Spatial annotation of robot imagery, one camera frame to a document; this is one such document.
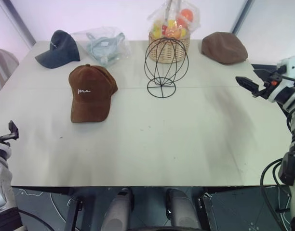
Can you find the grey rounded robot leg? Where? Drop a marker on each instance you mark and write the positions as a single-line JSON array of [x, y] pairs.
[[182, 209], [117, 209]]

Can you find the brown cap with white script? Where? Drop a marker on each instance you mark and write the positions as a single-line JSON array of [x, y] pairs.
[[90, 101]]

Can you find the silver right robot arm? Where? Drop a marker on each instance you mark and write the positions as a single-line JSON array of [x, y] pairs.
[[294, 101]]

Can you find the light blue cap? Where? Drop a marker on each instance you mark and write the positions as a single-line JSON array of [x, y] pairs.
[[103, 49]]

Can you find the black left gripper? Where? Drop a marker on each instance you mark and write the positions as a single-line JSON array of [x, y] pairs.
[[13, 131]]

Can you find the wicker basket of wrapped fruit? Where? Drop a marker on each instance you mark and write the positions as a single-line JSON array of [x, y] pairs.
[[169, 51]]

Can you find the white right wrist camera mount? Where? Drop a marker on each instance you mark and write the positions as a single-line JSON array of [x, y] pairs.
[[290, 64]]

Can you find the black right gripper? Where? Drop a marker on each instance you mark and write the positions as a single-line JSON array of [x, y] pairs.
[[270, 84]]

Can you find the black table leg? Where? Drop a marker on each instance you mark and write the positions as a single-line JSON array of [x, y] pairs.
[[74, 214], [210, 211]]

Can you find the dark grey baseball cap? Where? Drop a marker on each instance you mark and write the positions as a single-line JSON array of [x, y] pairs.
[[62, 48]]

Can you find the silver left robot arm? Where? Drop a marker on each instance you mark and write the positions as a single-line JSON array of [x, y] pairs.
[[1, 183]]

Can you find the brown flat cap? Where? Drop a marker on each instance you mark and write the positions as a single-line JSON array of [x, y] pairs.
[[222, 48]]

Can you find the pinkish grey chair back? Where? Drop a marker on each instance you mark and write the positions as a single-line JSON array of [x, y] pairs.
[[3, 69]]

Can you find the grey wall post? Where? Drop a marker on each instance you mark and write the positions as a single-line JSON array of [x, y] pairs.
[[242, 15], [19, 26]]

